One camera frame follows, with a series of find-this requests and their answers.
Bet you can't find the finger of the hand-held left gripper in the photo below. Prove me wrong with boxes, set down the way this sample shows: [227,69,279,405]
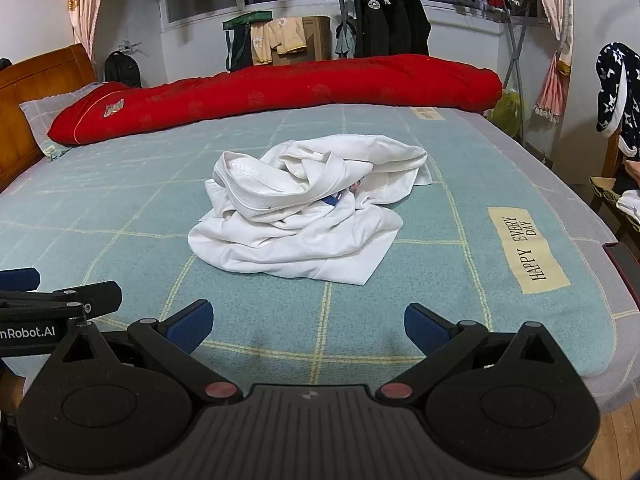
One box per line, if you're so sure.
[0,281,123,320]
[0,267,41,292]

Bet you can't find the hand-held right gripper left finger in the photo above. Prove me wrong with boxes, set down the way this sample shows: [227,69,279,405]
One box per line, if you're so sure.
[50,299,244,407]

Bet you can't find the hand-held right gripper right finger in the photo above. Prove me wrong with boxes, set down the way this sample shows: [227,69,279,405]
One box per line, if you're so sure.
[376,302,571,406]

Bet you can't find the white printed sweatshirt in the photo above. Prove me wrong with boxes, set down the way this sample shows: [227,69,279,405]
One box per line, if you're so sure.
[188,134,432,287]

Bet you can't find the metal clothes drying rack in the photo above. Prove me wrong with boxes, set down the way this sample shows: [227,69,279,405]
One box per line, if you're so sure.
[327,0,536,146]

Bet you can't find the yellow clothes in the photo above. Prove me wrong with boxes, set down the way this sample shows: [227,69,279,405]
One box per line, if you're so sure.
[250,16,308,66]

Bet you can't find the wooden headboard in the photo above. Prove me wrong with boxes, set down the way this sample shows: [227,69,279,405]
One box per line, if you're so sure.
[0,43,98,193]

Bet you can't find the grey plaid pillow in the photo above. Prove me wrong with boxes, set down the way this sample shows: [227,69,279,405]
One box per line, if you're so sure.
[19,82,106,161]

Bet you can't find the black backpack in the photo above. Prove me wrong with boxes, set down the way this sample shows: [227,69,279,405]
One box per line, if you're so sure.
[103,51,142,88]

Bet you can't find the wooden chair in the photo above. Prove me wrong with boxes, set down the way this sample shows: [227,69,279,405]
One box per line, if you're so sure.
[590,125,640,221]

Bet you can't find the green plastic bag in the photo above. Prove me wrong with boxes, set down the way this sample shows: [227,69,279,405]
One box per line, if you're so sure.
[492,89,523,138]

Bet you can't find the white folded cloth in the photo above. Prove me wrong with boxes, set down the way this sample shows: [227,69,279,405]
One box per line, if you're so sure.
[617,190,640,231]

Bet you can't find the red quilt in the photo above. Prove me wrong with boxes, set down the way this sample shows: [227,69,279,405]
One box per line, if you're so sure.
[47,53,503,147]

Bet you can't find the pale green hanging garment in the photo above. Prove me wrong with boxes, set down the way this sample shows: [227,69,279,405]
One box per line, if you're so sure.
[334,20,357,58]

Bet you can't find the navy star-print garment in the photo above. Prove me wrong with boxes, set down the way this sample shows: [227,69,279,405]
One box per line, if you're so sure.
[596,42,640,158]

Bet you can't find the cardboard box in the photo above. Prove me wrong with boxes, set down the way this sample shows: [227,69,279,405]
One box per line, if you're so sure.
[271,16,332,66]

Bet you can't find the black jacket with round badge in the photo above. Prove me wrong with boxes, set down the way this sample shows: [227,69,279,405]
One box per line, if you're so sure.
[354,0,396,59]

